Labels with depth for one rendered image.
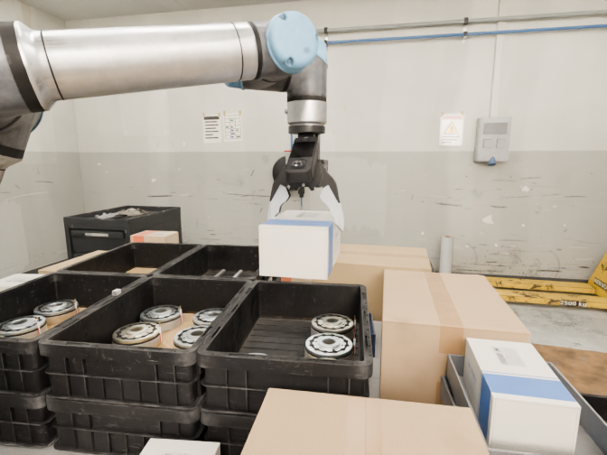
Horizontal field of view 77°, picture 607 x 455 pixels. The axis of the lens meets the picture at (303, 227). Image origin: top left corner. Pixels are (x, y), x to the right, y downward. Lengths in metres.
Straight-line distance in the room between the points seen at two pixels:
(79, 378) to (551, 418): 0.79
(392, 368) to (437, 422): 0.35
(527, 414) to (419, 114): 3.52
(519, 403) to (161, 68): 0.69
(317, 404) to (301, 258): 0.23
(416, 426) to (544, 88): 3.90
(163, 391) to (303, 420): 0.29
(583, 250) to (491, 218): 0.88
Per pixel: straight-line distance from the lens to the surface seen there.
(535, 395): 0.73
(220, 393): 0.73
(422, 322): 0.90
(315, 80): 0.73
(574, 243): 4.46
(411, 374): 0.95
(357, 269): 1.32
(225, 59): 0.55
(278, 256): 0.66
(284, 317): 1.05
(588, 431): 0.86
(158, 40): 0.54
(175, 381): 0.75
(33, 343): 0.87
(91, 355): 0.80
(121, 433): 0.86
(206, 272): 1.50
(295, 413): 0.60
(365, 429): 0.58
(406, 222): 4.06
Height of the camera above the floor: 1.26
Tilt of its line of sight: 10 degrees down
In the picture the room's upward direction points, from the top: straight up
